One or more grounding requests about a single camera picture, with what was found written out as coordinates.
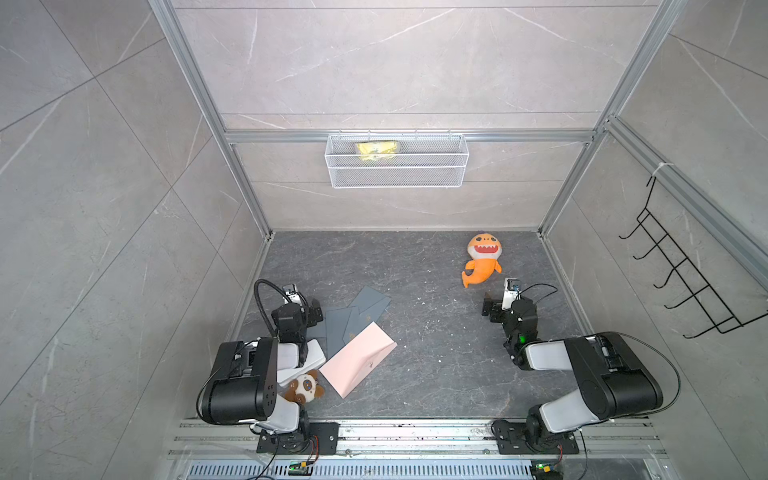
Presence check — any grey envelope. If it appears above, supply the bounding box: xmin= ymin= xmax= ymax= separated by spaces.
xmin=344 ymin=286 xmax=391 ymax=343
xmin=324 ymin=306 xmax=360 ymax=359

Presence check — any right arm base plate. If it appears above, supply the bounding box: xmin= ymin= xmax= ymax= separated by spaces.
xmin=490 ymin=419 xmax=580 ymax=455

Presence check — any yellow packet in basket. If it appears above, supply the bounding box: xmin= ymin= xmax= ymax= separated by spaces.
xmin=355 ymin=140 xmax=400 ymax=162

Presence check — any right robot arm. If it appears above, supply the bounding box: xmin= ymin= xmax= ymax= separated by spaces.
xmin=481 ymin=296 xmax=675 ymax=455

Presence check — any orange shark plush toy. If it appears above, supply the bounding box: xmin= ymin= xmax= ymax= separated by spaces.
xmin=461 ymin=233 xmax=503 ymax=288

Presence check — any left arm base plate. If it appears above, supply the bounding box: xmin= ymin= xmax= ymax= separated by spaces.
xmin=257 ymin=422 xmax=340 ymax=456

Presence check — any brown panda plush toy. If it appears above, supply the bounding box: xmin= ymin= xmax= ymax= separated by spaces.
xmin=282 ymin=370 xmax=325 ymax=405

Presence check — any grey envelope lower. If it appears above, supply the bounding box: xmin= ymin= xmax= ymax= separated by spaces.
xmin=324 ymin=306 xmax=360 ymax=359

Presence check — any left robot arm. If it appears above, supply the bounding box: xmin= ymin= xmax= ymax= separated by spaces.
xmin=195 ymin=279 xmax=326 ymax=453

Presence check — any pink envelope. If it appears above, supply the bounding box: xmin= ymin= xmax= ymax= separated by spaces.
xmin=320 ymin=323 xmax=397 ymax=398

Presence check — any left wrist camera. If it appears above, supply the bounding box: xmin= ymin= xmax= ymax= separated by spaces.
xmin=283 ymin=284 xmax=303 ymax=305

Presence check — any white wire mesh basket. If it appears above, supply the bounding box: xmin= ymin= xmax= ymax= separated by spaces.
xmin=324 ymin=133 xmax=470 ymax=189

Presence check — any white rectangular box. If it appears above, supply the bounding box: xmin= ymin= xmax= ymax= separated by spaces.
xmin=277 ymin=339 xmax=326 ymax=388

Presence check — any black wire hook rack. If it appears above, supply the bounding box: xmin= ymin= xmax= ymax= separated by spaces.
xmin=619 ymin=176 xmax=767 ymax=340

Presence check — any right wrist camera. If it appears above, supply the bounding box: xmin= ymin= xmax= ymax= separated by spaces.
xmin=501 ymin=277 xmax=521 ymax=310

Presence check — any grey envelope upper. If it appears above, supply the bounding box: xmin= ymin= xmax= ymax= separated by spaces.
xmin=344 ymin=286 xmax=391 ymax=343

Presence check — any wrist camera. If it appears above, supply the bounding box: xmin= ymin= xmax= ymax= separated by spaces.
xmin=283 ymin=284 xmax=303 ymax=305
xmin=501 ymin=277 xmax=521 ymax=310

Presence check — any aluminium rail base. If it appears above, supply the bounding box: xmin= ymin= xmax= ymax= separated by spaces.
xmin=156 ymin=419 xmax=678 ymax=479

